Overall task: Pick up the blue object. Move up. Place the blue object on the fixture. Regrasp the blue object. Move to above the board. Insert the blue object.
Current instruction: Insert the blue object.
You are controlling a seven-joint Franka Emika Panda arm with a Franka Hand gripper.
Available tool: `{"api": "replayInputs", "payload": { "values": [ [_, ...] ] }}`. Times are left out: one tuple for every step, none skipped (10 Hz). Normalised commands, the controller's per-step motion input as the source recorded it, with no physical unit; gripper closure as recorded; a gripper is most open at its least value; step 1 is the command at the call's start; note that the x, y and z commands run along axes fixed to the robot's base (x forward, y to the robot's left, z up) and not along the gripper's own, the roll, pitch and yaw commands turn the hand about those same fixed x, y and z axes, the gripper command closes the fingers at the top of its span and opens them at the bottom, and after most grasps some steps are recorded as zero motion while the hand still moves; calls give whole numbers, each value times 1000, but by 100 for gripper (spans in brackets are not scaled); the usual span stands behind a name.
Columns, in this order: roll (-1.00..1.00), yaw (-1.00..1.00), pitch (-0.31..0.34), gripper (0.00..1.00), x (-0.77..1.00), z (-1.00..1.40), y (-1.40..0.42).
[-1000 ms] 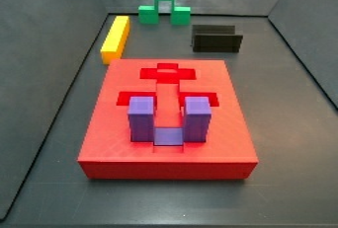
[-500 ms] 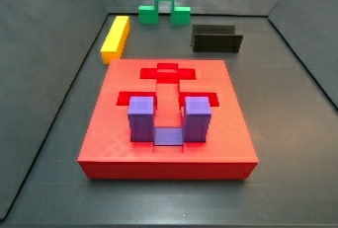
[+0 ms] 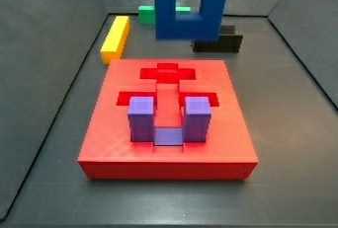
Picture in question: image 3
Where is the black angled fixture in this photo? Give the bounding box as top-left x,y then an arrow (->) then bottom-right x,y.
192,25 -> 243,53

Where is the blue U-shaped block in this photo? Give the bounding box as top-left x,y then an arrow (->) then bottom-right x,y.
155,0 -> 225,40

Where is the purple U-shaped block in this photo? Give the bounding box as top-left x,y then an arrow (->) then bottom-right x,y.
128,95 -> 211,146

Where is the green arch block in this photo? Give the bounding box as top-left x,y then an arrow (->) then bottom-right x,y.
139,5 -> 191,25

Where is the red slotted base block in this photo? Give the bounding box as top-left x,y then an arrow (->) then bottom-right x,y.
77,59 -> 259,180

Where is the yellow long bar block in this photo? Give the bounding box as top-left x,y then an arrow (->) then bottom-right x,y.
100,16 -> 131,65

